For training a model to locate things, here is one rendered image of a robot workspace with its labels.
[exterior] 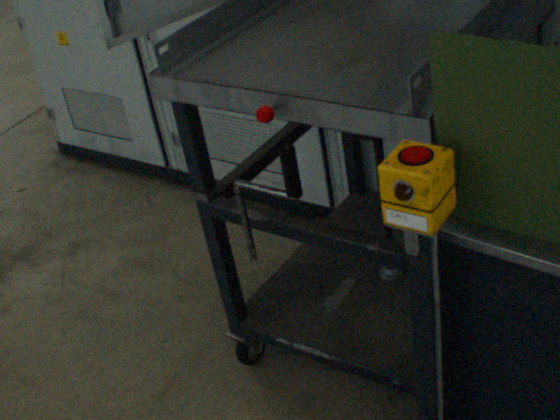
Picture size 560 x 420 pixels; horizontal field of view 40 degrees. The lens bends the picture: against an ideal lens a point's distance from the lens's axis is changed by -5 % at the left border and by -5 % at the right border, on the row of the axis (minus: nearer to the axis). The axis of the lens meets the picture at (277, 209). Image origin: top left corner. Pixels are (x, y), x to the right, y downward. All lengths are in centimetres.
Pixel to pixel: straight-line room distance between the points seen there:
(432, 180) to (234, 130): 157
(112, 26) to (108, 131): 120
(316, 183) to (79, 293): 82
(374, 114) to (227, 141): 132
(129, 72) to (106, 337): 95
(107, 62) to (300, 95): 151
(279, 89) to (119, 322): 112
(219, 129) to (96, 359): 86
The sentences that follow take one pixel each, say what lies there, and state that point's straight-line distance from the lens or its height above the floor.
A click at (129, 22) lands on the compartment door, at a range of 189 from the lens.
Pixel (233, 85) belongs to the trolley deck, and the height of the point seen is 85.
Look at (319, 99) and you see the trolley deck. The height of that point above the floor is 85.
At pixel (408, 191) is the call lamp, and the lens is 105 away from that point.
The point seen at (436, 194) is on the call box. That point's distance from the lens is 106.
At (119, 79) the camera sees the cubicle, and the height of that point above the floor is 41.
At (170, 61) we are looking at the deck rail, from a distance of 162.
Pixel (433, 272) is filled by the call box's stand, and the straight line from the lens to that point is 119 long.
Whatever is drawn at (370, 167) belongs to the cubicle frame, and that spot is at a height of 24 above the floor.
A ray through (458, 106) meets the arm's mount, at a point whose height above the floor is 94.
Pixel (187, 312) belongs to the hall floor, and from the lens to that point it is 230.
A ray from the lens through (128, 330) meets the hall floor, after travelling 231.
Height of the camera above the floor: 146
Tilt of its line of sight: 34 degrees down
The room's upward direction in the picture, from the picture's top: 11 degrees counter-clockwise
